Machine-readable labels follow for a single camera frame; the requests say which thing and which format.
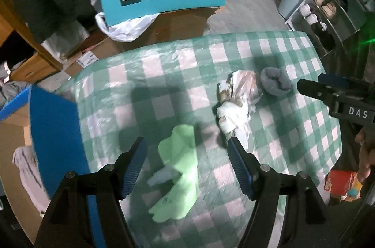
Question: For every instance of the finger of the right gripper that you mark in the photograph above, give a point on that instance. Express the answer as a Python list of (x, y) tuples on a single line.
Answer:
[(324, 90), (343, 82)]

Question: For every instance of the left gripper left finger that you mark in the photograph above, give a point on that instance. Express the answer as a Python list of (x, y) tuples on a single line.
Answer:
[(85, 210)]

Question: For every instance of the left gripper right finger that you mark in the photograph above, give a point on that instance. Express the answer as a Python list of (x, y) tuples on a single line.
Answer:
[(306, 220)]

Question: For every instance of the grey sock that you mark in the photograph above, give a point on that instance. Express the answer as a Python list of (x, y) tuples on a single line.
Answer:
[(275, 81)]

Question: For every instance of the white patterned cloth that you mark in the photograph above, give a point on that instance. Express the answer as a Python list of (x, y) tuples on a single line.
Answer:
[(238, 95)]

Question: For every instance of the light green cloth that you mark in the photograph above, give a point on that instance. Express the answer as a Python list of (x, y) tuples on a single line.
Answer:
[(180, 165)]

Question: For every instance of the grey fleece cloth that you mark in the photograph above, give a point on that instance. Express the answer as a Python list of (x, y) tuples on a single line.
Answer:
[(24, 158)]

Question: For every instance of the right hand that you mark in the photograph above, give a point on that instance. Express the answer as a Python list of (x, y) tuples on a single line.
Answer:
[(366, 156)]

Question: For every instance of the red small box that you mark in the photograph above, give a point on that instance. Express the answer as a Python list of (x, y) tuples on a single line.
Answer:
[(343, 185)]

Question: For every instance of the shoe rack with shoes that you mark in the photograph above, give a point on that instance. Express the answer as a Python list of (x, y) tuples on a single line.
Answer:
[(328, 23)]

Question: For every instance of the blue-edged cardboard box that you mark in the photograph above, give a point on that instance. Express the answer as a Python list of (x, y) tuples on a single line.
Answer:
[(50, 124)]

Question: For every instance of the green checkered tablecloth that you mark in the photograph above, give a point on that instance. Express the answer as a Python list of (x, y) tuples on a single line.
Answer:
[(148, 91)]

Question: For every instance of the wooden louvered cabinet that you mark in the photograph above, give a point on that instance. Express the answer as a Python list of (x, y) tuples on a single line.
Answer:
[(22, 58)]

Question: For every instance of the white plastic bag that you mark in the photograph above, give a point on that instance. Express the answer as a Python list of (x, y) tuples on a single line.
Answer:
[(127, 31)]

